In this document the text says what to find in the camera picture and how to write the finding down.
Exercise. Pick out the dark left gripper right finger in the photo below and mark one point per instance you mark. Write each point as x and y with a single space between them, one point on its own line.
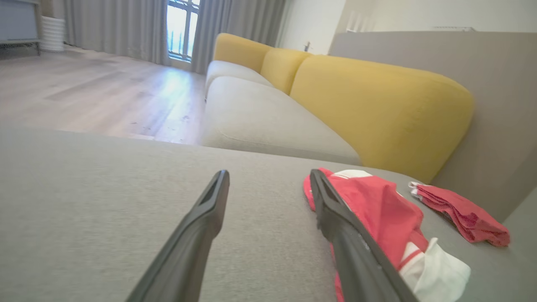
356 260

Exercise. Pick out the short yellow sofa back cushion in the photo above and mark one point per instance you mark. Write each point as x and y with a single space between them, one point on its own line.
239 50
283 67

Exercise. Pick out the white ribbed cylinder appliance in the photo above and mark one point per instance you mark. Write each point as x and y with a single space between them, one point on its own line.
53 33

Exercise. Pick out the long yellow sofa back cushion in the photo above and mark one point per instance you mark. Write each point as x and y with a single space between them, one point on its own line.
377 109

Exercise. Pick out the grey curtain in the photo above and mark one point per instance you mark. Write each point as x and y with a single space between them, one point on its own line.
235 25
117 25

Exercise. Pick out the bright window with black frame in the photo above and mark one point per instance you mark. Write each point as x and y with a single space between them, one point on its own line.
176 29

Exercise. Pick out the grey fabric sofa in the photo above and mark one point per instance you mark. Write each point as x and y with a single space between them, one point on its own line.
84 188

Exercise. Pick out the grey low cabinet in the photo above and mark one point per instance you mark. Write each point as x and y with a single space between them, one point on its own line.
16 21

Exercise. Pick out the red white striped garment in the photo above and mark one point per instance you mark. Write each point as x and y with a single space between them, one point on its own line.
381 209

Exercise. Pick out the folded red garment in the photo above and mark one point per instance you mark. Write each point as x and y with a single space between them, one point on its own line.
465 214

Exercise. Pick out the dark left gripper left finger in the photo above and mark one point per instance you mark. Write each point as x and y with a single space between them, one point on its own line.
188 243

